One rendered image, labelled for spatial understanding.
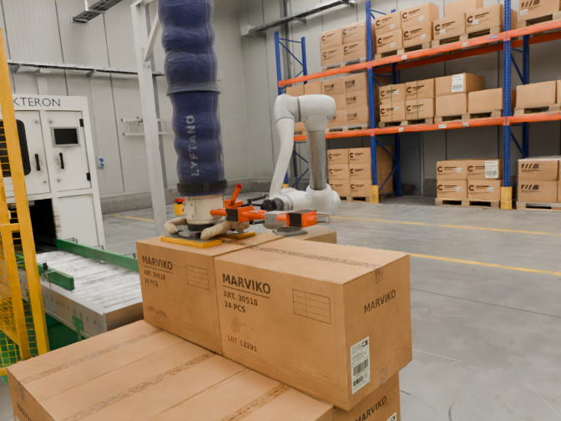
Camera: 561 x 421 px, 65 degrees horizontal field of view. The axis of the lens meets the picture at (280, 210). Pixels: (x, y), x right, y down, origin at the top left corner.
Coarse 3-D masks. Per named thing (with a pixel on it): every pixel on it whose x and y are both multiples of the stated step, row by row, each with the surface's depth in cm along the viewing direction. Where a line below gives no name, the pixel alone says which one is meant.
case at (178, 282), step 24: (144, 240) 211; (240, 240) 194; (264, 240) 190; (144, 264) 206; (168, 264) 192; (192, 264) 178; (144, 288) 210; (168, 288) 195; (192, 288) 181; (216, 288) 170; (144, 312) 213; (168, 312) 198; (192, 312) 184; (216, 312) 172; (192, 336) 186; (216, 336) 174
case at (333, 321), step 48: (288, 240) 191; (240, 288) 159; (288, 288) 142; (336, 288) 128; (384, 288) 144; (240, 336) 164; (288, 336) 146; (336, 336) 131; (384, 336) 145; (288, 384) 149; (336, 384) 134
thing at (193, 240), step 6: (174, 234) 205; (198, 234) 190; (162, 240) 204; (168, 240) 201; (174, 240) 197; (180, 240) 194; (186, 240) 193; (192, 240) 189; (198, 240) 188; (210, 240) 187; (216, 240) 188; (198, 246) 184; (204, 246) 182
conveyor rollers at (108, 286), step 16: (48, 256) 383; (64, 256) 376; (80, 256) 376; (64, 272) 324; (80, 272) 323; (96, 272) 315; (112, 272) 313; (128, 272) 312; (64, 288) 282; (80, 288) 280; (96, 288) 278; (112, 288) 276; (128, 288) 274; (96, 304) 250; (112, 304) 248
